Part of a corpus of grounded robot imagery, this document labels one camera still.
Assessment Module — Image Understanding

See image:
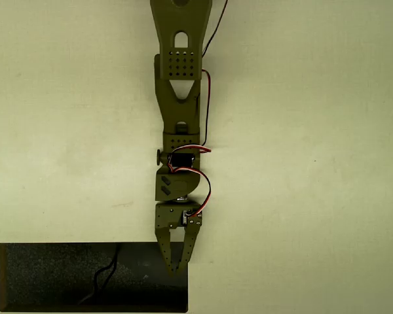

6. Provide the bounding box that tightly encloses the thin black cable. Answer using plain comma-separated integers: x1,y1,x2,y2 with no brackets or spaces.
77,245,122,305

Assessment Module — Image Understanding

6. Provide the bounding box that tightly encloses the long red black arm cable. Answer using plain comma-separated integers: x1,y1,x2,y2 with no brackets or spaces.
195,0,230,147

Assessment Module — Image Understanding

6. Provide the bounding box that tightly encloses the red white gripper servo cable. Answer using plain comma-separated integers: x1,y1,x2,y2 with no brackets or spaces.
171,166,213,217

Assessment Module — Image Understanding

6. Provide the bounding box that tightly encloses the short red white wrist cable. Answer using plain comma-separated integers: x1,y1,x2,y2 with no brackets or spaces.
167,144,213,173

